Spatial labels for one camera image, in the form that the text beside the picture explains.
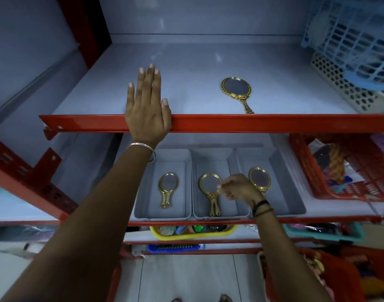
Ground person's left hand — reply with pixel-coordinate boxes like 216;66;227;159
125;63;172;150

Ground person's right hand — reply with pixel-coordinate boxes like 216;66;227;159
217;174;265;208

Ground gold hand mirror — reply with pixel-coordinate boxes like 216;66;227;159
158;172;179;210
248;167;272;198
198;173;223;217
221;77;255;115

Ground person's right forearm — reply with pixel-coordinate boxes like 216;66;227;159
254;208;333;302

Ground person's left forearm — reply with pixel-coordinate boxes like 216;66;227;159
0;146;155;302

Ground grey plastic tray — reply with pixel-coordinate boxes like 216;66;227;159
130;149;193;222
191;148;252;220
235;147;307;217

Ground silver wrist bangle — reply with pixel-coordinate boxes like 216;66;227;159
127;142;156;164

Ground black wrist bands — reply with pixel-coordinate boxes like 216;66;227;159
252;199;274;219

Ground yellow plastic basket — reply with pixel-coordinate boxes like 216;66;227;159
149;224;239;241

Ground red metal shelving rack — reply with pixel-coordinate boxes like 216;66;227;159
0;0;384;302

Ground red plastic mesh basket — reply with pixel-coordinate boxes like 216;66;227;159
288;133;384;202

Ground orange braided hair piece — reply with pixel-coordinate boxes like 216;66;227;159
328;143;347;185

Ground teal plastic basket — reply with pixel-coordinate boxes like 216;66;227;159
283;221;366;243

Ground large red plastic basket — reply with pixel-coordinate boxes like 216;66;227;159
257;246;384;302

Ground beige perforated plastic basket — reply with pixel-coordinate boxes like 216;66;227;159
310;52;384;114

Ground clear plastic packets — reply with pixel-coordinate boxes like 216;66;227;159
0;224;58;259

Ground light blue plastic basket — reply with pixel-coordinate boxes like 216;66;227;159
301;0;384;92

